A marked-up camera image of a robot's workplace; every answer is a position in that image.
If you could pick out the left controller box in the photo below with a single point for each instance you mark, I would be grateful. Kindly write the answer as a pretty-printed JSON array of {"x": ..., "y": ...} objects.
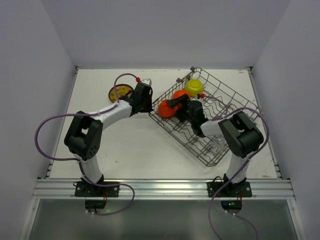
[{"x": 94, "y": 205}]

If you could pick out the controller box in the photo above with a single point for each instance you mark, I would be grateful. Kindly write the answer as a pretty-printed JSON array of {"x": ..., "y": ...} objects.
[
  {"x": 231, "y": 204},
  {"x": 94, "y": 205}
]

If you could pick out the grey wire dish rack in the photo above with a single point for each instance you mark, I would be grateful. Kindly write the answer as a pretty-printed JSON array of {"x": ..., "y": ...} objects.
[{"x": 217, "y": 99}]

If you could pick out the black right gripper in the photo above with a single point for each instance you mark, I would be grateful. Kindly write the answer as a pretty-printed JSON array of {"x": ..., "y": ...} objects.
[{"x": 185, "y": 110}]

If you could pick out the orange bowl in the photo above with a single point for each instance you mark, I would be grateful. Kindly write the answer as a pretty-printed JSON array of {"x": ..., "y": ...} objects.
[
  {"x": 180, "y": 93},
  {"x": 165, "y": 111}
]

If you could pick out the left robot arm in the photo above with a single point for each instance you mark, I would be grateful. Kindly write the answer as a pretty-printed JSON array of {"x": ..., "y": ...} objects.
[{"x": 83, "y": 138}]

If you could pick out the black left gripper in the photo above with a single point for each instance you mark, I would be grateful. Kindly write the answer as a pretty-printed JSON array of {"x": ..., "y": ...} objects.
[{"x": 146, "y": 100}]

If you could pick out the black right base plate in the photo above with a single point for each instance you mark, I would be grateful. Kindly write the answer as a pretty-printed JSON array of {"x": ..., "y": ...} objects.
[{"x": 230, "y": 191}]

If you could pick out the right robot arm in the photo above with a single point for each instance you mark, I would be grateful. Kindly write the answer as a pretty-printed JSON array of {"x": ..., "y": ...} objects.
[{"x": 242, "y": 136}]

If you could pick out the lime green bowl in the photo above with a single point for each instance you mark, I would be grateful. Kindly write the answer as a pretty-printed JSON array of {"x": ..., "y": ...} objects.
[{"x": 194, "y": 87}]

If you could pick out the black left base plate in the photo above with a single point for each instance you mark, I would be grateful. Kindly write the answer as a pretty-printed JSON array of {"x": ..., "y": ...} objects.
[{"x": 86, "y": 190}]

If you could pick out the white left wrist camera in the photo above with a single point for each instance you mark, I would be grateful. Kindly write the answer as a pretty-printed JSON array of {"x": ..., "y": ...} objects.
[{"x": 147, "y": 81}]

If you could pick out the right controller box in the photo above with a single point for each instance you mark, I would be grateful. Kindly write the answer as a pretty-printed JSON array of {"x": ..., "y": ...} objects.
[{"x": 231, "y": 204}]

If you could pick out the clear glass left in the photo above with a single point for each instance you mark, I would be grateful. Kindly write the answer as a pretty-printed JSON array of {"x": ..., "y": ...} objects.
[{"x": 217, "y": 147}]

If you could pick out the aluminium mounting rail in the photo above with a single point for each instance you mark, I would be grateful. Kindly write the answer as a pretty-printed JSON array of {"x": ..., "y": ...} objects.
[{"x": 168, "y": 189}]

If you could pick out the yellow patterned plate dark rim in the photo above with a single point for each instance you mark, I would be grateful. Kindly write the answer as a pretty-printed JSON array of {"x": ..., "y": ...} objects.
[{"x": 121, "y": 90}]

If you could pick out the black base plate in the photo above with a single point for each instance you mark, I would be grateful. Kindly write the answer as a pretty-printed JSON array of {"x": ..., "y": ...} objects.
[
  {"x": 86, "y": 190},
  {"x": 230, "y": 191}
]

